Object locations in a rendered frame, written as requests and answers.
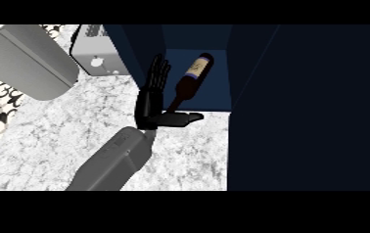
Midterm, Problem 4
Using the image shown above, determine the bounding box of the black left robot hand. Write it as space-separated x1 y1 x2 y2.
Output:
133 53 206 131

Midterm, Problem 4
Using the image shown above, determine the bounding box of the dark wine bottle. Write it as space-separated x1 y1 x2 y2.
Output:
166 52 217 115

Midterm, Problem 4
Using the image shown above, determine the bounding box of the dark blue cabinet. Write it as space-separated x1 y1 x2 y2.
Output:
102 23 281 114

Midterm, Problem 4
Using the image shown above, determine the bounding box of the dark blue cabinet door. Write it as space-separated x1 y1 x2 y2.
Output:
226 23 370 192

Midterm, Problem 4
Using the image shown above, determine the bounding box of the pale grey box appliance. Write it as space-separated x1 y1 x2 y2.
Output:
69 23 132 77

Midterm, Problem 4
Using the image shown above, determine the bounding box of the grey rounded appliance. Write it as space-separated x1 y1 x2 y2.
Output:
0 23 82 102

